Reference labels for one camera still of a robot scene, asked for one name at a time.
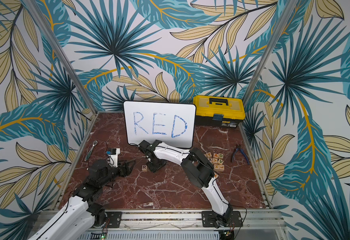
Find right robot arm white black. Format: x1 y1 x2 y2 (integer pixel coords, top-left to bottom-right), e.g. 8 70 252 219
138 140 233 228

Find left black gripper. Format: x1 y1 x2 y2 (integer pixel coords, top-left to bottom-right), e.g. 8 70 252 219
99 159 137 188

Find yellow black toolbox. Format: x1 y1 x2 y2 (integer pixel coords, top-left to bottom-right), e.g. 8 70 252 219
193 95 246 129

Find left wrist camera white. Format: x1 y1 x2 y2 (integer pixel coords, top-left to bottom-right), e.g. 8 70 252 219
106 148 120 167

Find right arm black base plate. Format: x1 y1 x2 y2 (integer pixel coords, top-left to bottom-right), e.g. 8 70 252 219
202 211 243 229

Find white dry-erase board RED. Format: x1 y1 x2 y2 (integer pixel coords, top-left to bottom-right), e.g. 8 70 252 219
123 101 197 149

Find aluminium front rail frame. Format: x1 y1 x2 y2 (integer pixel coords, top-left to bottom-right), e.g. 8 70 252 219
30 209 290 240

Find blue handled pliers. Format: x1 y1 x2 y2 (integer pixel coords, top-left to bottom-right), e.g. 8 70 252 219
230 144 251 165

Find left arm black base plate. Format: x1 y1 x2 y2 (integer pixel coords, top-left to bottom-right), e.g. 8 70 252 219
101 211 123 229

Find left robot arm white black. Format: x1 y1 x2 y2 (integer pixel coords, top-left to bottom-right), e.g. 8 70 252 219
30 159 136 240

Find teal handled ratchet wrench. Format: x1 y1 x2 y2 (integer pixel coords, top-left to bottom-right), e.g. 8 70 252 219
84 140 98 162

